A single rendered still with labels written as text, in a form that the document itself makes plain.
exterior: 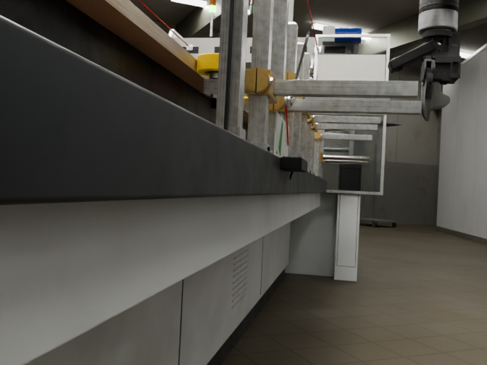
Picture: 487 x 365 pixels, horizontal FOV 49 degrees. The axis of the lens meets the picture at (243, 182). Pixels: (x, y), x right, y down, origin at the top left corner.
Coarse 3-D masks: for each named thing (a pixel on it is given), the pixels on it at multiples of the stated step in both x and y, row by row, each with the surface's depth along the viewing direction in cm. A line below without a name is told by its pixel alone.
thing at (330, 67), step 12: (324, 60) 379; (336, 60) 378; (348, 60) 376; (360, 60) 375; (372, 60) 373; (384, 60) 371; (324, 72) 379; (336, 72) 378; (348, 72) 376; (360, 72) 374; (372, 72) 373; (384, 72) 371
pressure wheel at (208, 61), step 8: (200, 56) 111; (208, 56) 109; (216, 56) 109; (200, 64) 111; (208, 64) 109; (216, 64) 109; (200, 72) 113; (208, 72) 114; (216, 72) 112; (216, 104) 113
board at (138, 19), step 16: (80, 0) 71; (96, 0) 71; (112, 0) 73; (128, 0) 78; (96, 16) 78; (112, 16) 77; (128, 16) 78; (144, 16) 84; (112, 32) 86; (128, 32) 85; (144, 32) 85; (160, 32) 91; (144, 48) 95; (160, 48) 94; (176, 48) 100; (160, 64) 108; (176, 64) 107; (192, 64) 110; (192, 80) 123; (208, 96) 144
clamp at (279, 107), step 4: (280, 96) 127; (284, 96) 129; (280, 100) 127; (272, 104) 127; (276, 104) 127; (280, 104) 127; (272, 108) 127; (276, 108) 127; (280, 108) 128; (284, 108) 129; (284, 112) 130; (288, 112) 138; (284, 116) 137; (288, 116) 138
